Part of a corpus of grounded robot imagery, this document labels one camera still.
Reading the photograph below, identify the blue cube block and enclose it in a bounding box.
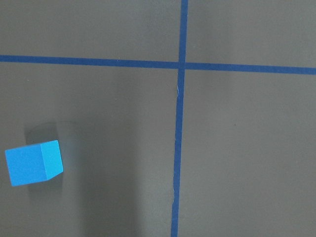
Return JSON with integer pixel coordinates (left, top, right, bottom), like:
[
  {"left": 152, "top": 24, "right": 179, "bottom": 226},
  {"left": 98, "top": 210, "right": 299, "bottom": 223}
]
[{"left": 5, "top": 140, "right": 64, "bottom": 187}]

